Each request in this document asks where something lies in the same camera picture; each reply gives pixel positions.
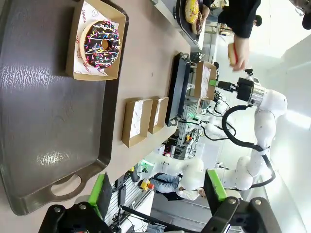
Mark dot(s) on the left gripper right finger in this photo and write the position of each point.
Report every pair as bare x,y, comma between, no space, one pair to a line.
216,191

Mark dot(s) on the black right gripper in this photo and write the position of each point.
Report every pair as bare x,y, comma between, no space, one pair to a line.
244,88

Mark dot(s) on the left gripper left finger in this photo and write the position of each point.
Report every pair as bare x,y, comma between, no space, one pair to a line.
102,196

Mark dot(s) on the white printed paper liner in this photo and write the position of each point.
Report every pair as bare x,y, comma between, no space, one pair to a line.
160,111
138,116
206,75
85,12

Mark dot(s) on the brown cardboard box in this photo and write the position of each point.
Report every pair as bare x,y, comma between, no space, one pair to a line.
128,126
152,121
198,82
122,43

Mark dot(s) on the red glazed donut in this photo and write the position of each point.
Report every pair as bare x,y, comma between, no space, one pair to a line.
232,54

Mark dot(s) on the chocolate donut colourful sprinkles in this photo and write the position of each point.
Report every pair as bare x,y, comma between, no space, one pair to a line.
198,24
92,48

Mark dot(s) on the black rimless serving tray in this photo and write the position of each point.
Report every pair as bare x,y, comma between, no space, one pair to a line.
184,26

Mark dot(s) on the yellow sprinkled donut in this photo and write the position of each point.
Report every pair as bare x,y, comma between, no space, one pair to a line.
192,11

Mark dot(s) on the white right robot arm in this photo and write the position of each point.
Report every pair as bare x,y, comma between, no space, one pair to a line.
266,126

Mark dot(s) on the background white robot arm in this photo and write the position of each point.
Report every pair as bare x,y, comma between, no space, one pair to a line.
213,128

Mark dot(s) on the person's left forearm black sleeve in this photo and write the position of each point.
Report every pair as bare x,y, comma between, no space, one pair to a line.
239,17

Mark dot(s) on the brown plastic serving tray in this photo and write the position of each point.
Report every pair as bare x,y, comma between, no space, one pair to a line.
48,109

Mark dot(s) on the person's left hand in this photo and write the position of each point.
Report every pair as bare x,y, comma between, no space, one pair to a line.
243,53

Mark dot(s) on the person's right hand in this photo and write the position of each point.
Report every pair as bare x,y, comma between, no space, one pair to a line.
206,12

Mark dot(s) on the yellow emergency stop box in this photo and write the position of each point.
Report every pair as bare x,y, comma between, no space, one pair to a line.
145,184

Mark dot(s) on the seated person white shirt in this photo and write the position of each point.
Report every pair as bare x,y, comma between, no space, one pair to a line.
170,184

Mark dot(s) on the person in black clothes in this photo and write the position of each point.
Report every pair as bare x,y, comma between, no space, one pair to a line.
257,20

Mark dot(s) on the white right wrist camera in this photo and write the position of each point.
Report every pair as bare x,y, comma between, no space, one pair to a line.
248,72

